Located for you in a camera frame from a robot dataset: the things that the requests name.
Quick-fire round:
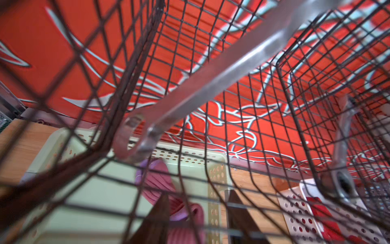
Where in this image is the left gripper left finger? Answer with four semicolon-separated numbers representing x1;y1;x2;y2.
126;194;170;244

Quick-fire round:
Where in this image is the green plastic basket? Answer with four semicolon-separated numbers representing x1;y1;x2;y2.
20;142;231;244

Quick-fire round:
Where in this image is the red christmas sock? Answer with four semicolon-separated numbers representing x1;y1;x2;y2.
307;197;367;244

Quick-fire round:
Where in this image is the purple ribbed sock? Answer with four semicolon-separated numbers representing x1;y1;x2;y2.
140;159;205;244

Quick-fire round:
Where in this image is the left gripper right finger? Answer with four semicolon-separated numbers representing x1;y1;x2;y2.
226;190;270;244

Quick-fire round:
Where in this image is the black wire wall basket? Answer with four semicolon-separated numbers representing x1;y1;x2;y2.
1;1;390;244

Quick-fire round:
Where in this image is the white plastic basket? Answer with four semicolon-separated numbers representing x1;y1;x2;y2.
276;180;390;244

